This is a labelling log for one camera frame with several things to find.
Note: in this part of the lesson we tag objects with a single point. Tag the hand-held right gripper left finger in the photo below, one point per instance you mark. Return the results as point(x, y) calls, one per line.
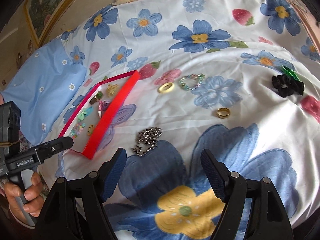
point(113, 177)

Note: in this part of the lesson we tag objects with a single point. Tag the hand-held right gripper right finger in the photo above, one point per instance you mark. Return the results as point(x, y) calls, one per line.
point(215, 177)

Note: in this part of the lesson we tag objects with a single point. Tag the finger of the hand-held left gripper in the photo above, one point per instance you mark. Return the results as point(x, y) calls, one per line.
point(56, 145)

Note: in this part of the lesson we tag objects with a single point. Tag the pink hair clip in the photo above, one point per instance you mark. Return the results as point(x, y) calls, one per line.
point(102, 106)

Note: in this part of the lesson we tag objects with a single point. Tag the red shallow cardboard box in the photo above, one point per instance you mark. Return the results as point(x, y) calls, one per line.
point(110, 115)

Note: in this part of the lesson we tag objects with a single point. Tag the yellow rabbit charm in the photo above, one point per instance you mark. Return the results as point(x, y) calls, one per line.
point(112, 89)

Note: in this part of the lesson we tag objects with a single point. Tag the person's left hand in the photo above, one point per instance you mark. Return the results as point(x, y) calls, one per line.
point(33, 185)

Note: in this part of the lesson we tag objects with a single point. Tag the blue daisy print pillow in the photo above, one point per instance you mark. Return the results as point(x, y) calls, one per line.
point(45, 80)

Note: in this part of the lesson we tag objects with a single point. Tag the floral printed bedsheet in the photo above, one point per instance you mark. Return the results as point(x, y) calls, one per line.
point(175, 130)

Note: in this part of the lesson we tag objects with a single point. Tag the black scrunchie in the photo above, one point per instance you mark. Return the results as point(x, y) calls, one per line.
point(277, 82)

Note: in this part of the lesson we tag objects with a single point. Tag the green hair clip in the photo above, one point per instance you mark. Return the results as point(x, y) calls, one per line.
point(287, 70)

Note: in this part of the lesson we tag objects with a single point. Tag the framed wall painting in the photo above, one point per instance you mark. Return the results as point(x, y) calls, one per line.
point(50, 2)

